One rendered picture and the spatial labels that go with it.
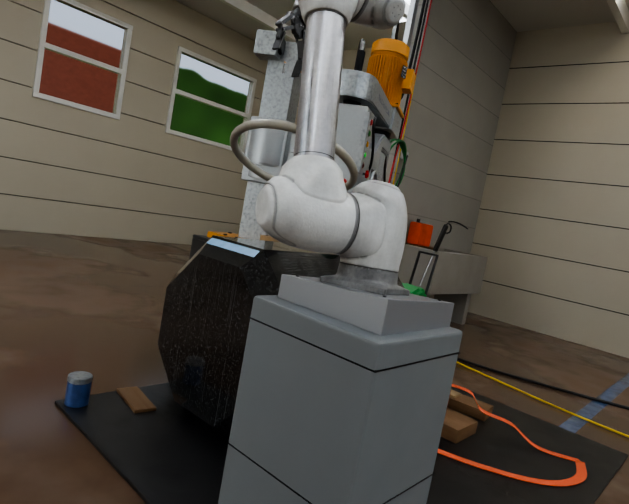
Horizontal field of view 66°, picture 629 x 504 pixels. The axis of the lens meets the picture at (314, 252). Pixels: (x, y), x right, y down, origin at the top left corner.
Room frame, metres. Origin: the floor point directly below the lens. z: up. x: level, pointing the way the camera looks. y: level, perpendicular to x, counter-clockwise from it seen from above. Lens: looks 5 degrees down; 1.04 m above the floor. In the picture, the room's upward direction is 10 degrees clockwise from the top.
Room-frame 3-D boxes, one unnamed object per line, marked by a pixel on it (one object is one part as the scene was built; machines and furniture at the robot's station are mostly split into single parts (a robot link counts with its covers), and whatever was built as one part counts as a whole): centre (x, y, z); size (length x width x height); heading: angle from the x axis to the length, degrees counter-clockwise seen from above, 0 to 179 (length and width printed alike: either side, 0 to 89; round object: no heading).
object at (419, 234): (5.69, -1.21, 1.00); 0.50 x 0.22 x 0.33; 139
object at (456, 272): (5.65, -1.45, 0.43); 1.30 x 0.62 x 0.86; 139
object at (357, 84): (2.78, -0.15, 1.64); 0.96 x 0.25 x 0.17; 164
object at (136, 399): (2.19, 0.70, 0.02); 0.25 x 0.10 x 0.01; 41
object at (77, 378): (2.06, 0.91, 0.08); 0.10 x 0.10 x 0.13
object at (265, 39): (3.12, 0.50, 2.00); 0.20 x 0.18 x 0.15; 48
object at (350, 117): (2.52, -0.07, 1.34); 0.36 x 0.22 x 0.45; 164
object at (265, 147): (3.18, 0.20, 1.39); 0.74 x 0.34 x 0.25; 77
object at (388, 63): (3.07, -0.25, 1.92); 0.31 x 0.28 x 0.40; 74
